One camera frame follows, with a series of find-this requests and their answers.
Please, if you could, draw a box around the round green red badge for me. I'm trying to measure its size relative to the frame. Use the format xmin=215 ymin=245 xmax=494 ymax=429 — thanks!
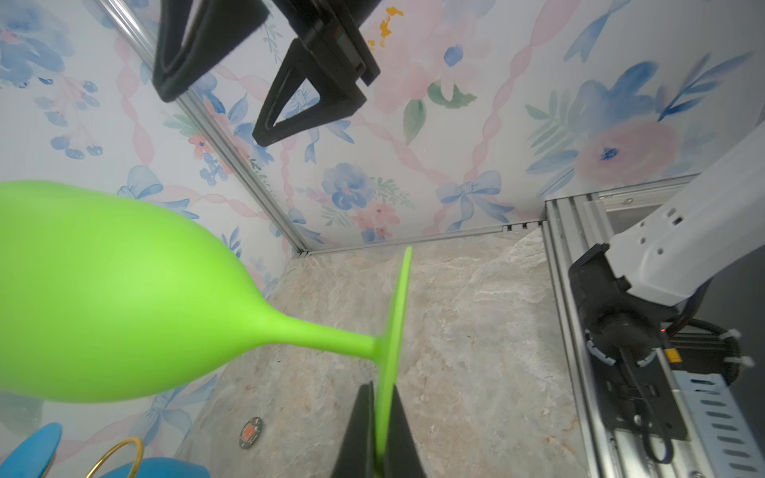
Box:
xmin=238 ymin=416 xmax=263 ymax=449

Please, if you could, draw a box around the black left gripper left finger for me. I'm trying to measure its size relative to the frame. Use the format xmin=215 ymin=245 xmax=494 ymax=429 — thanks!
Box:
xmin=331 ymin=382 xmax=376 ymax=478

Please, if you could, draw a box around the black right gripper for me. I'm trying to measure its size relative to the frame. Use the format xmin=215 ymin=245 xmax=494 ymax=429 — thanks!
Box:
xmin=153 ymin=0 xmax=381 ymax=147

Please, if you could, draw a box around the light blue front wine glass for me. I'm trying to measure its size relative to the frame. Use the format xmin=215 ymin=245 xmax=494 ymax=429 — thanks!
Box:
xmin=0 ymin=422 xmax=211 ymax=478

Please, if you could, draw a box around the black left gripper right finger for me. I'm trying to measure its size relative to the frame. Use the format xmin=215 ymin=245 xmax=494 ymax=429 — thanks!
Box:
xmin=382 ymin=398 xmax=426 ymax=478

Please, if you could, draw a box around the lime green wine glass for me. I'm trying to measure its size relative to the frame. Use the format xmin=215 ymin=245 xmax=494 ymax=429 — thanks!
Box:
xmin=1 ymin=180 xmax=412 ymax=477

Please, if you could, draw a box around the left corner aluminium post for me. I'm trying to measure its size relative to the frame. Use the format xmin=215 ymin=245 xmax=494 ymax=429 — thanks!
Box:
xmin=97 ymin=0 xmax=311 ymax=257

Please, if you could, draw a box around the gold wire glass rack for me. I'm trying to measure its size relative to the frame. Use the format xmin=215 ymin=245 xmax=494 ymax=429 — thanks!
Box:
xmin=84 ymin=435 xmax=145 ymax=478

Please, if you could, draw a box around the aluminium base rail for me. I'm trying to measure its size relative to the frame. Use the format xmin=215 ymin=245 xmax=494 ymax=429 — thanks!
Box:
xmin=541 ymin=179 xmax=764 ymax=477

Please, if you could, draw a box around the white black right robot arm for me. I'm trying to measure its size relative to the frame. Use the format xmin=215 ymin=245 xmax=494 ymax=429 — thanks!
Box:
xmin=153 ymin=1 xmax=764 ymax=306

